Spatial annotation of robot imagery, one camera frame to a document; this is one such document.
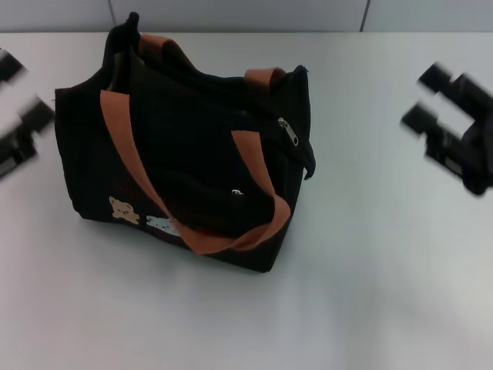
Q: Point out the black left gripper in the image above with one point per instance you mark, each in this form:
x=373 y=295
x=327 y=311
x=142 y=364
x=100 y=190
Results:
x=15 y=154

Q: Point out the silver zipper pull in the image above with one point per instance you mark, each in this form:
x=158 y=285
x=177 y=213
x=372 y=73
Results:
x=289 y=131

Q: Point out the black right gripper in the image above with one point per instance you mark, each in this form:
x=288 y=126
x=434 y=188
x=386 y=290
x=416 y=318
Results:
x=473 y=158

